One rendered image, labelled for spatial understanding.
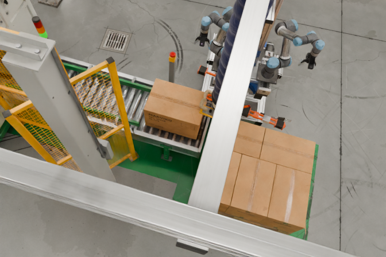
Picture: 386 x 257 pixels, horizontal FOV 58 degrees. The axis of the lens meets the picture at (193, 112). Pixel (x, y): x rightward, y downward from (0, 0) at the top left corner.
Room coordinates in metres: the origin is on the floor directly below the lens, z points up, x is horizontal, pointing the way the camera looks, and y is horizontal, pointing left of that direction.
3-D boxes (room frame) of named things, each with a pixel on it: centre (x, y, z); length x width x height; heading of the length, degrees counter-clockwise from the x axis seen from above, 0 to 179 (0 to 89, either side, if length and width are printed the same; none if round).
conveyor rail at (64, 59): (2.12, 0.94, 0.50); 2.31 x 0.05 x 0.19; 83
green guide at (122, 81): (2.10, 1.30, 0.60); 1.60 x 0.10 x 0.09; 83
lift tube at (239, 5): (1.65, -0.26, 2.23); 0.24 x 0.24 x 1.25
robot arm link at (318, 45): (2.00, -0.97, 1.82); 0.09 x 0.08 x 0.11; 27
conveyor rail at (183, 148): (1.47, 1.02, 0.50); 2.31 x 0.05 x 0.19; 83
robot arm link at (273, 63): (2.18, -0.74, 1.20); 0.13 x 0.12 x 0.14; 117
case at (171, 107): (1.70, 0.19, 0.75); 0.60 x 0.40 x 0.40; 83
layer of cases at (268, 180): (1.27, -0.80, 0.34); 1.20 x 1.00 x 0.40; 83
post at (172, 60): (2.22, 0.33, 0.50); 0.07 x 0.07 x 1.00; 83
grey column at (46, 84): (0.73, 0.68, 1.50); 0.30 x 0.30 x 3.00; 83
